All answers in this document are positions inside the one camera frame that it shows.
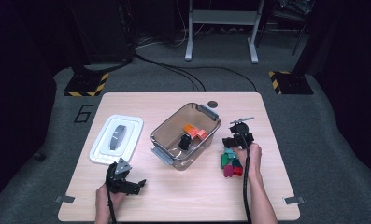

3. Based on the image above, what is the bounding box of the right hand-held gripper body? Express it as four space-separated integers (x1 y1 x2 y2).
229 117 255 150

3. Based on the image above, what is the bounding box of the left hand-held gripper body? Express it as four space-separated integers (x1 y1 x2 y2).
106 157 141 196

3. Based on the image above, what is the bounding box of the purple toy block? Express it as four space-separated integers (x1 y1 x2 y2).
222 164 235 178

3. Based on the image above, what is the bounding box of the black toy block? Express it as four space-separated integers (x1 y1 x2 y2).
178 133 193 151

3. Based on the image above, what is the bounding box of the white lid with grey handle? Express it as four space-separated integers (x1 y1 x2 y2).
89 114 144 165

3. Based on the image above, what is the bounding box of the transparent brown storage box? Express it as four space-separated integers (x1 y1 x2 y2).
150 102 221 172

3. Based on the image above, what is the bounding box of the person's left hand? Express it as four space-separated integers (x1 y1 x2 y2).
94 183 125 219

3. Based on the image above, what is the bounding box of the person's right hand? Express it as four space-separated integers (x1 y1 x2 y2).
235 143 263 184

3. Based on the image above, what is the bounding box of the grey tape strip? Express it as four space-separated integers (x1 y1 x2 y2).
282 195 306 205
55 195 76 204

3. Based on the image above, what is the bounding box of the black yellow striped stand base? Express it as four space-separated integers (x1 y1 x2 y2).
268 70 314 95
64 72 110 97

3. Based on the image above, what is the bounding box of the black floor tape marking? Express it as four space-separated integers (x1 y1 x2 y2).
73 104 94 124

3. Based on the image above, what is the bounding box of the white metal stand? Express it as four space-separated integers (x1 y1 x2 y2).
184 0 266 64

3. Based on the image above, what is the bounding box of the dark curtain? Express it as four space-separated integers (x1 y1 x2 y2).
301 0 371 188
0 0 69 209

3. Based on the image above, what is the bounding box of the dark cluttered cart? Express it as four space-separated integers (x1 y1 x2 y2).
266 0 317 57

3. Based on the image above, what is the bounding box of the black equipment rack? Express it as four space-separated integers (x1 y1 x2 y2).
68 0 136 64

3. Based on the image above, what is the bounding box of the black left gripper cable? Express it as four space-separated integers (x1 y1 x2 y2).
106 174 118 224

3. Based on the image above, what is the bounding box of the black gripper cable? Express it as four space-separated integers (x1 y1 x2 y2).
106 174 118 224
237 130 252 224

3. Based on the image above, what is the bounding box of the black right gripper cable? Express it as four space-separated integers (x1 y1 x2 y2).
237 130 252 224

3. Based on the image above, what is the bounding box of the black floor cable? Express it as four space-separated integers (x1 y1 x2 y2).
133 53 207 93
179 65 258 93

